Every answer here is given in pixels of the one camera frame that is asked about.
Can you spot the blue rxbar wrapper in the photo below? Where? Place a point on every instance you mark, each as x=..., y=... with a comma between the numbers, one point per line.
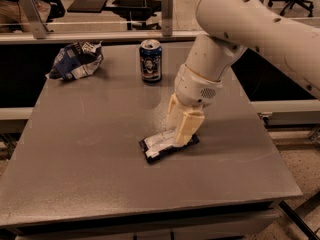
x=157, y=146

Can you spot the blue pepsi can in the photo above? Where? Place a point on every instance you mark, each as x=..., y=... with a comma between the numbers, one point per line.
x=150, y=52

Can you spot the middle metal bracket post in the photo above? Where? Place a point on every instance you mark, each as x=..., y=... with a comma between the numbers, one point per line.
x=167, y=17

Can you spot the crumpled blue chip bag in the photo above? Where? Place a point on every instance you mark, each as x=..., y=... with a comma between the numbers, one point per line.
x=76, y=60

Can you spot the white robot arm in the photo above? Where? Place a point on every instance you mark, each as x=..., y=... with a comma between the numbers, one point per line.
x=296, y=55

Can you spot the black office chair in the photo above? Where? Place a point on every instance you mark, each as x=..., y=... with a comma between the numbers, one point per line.
x=136, y=13

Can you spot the black rolling chair base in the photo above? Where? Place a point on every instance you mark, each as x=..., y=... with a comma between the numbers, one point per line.
x=289, y=4

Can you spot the dark background desk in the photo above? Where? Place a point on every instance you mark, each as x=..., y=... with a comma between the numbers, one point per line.
x=87, y=6

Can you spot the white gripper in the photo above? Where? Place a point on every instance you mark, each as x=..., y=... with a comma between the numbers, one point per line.
x=194, y=90

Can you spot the left metal bracket post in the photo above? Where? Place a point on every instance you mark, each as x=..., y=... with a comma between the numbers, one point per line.
x=34, y=17

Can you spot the glass barrier panel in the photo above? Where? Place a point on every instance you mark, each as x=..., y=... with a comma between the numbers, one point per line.
x=212, y=16

